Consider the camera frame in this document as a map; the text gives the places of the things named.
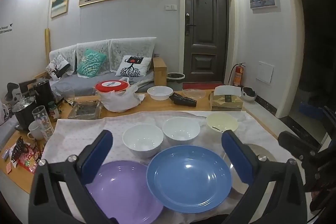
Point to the white wall panel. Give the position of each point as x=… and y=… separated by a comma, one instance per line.
x=264, y=72

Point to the wooden stick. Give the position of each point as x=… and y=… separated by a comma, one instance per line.
x=47, y=45

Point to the dark brown door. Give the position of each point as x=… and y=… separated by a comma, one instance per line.
x=204, y=29

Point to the blue box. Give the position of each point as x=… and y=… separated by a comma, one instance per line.
x=312, y=109

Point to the white plastic bag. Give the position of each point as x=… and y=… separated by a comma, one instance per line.
x=118, y=102

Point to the wooden side table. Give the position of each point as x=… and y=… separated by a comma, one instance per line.
x=160, y=71

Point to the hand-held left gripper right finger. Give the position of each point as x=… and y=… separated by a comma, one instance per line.
x=236, y=158

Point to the grey trash bin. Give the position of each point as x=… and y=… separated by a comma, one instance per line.
x=175, y=82

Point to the purple plate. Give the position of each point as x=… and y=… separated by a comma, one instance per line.
x=123, y=187

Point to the wine glass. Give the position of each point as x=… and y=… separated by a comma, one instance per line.
x=68, y=94

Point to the pink dotted tablecloth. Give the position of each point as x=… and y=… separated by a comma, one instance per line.
x=84, y=129

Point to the black white patterned cushion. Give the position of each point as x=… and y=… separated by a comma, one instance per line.
x=57, y=66

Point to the small green-capped jar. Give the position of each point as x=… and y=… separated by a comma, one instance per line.
x=53, y=111

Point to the white tree print cushion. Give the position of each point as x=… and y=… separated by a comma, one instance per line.
x=132, y=66

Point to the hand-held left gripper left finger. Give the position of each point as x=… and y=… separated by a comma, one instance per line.
x=98, y=154

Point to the grey plate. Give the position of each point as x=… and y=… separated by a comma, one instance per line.
x=265, y=151

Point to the cream bowl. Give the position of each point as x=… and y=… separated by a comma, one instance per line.
x=223, y=120

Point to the red lidded container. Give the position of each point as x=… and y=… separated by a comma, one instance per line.
x=111, y=85

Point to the clear plastic lid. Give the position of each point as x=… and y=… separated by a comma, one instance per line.
x=194, y=93

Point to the white lace sofa cover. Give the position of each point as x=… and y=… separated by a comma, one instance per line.
x=101, y=47
x=63, y=52
x=131, y=47

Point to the white plastic bowl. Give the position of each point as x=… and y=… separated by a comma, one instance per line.
x=160, y=92

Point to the printed glass tumbler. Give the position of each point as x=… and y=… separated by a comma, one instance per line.
x=42, y=121

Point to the white light switch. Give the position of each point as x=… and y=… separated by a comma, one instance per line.
x=170, y=7

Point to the red doormat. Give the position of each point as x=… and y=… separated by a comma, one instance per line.
x=202, y=85

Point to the black kettle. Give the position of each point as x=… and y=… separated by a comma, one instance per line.
x=43, y=92

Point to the red printed packet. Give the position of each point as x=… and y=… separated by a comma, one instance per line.
x=29, y=163

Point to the black rolled bag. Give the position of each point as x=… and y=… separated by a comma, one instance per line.
x=182, y=100

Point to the black white spotted object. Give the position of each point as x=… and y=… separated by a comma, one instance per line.
x=11, y=92

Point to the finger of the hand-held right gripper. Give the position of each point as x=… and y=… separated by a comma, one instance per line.
x=291, y=141

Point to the teal leaf cushion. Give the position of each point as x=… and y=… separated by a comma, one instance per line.
x=90, y=62

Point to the glass ashtray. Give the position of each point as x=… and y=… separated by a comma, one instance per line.
x=84, y=109

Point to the blue plate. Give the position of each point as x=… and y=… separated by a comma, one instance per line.
x=189, y=179

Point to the small dark landscape painting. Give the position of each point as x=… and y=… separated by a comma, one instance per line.
x=60, y=1

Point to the grey sofa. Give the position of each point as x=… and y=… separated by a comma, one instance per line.
x=78, y=82

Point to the white ceramic bowl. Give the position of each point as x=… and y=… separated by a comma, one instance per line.
x=181, y=132
x=141, y=140

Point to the black pot with lid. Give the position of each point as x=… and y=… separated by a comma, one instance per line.
x=23, y=113

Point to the white mug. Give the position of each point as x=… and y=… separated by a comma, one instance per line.
x=35, y=130

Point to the red fire extinguisher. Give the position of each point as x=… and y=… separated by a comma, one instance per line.
x=238, y=77

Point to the silver round appliance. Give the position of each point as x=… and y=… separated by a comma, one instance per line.
x=248, y=94

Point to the gold tissue pack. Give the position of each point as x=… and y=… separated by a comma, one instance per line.
x=225, y=103

